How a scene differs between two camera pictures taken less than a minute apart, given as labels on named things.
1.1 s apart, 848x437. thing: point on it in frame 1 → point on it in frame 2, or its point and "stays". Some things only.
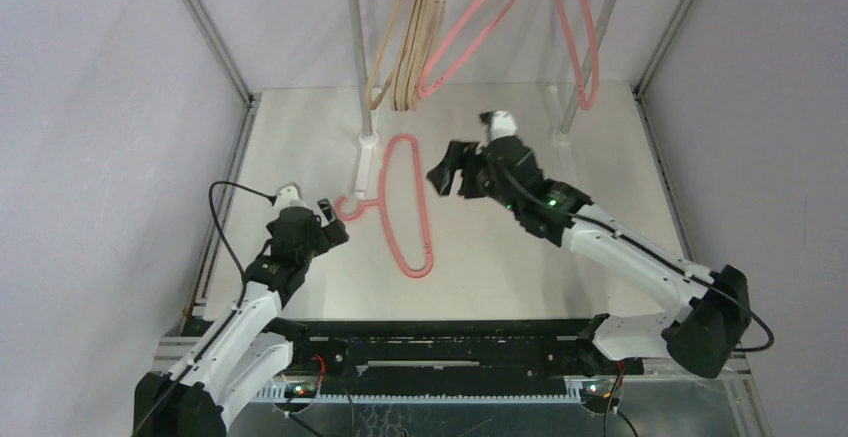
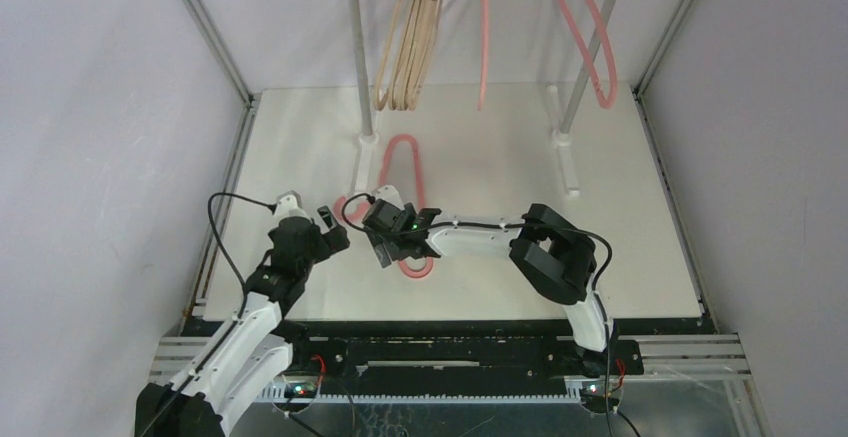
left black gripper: (329, 235) stays
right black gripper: (468, 170) → (391, 244)
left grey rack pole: (366, 114) stays
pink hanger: (380, 202) stays
